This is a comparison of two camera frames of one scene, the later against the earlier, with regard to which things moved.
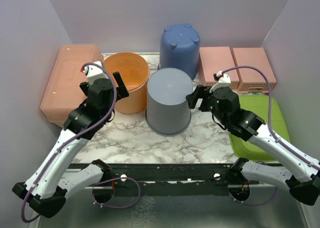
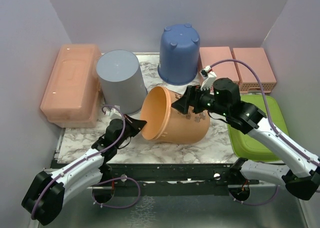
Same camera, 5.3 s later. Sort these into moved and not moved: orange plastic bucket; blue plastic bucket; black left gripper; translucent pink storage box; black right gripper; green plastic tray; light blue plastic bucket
Moved: orange plastic bucket; light blue plastic bucket; black left gripper
Not moved: black right gripper; green plastic tray; blue plastic bucket; translucent pink storage box
